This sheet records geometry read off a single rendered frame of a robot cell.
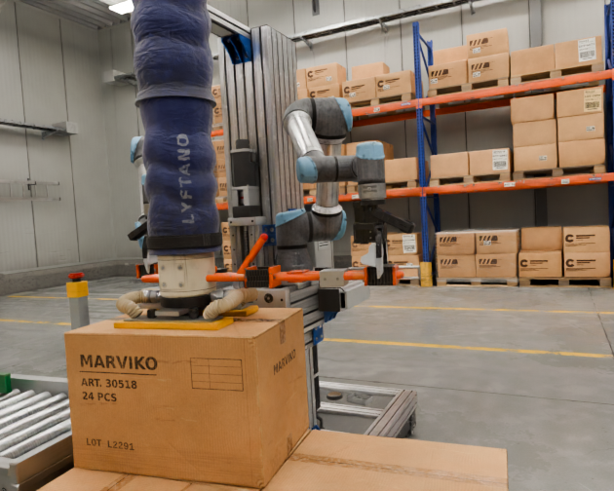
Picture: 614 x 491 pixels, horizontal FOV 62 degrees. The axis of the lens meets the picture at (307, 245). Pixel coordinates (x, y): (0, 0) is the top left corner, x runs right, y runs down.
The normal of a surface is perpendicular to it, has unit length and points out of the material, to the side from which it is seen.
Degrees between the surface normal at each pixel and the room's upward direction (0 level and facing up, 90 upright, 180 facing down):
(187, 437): 90
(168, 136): 76
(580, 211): 90
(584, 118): 85
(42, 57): 90
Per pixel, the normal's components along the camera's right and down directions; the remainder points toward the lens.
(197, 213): 0.49, -0.25
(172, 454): -0.29, 0.07
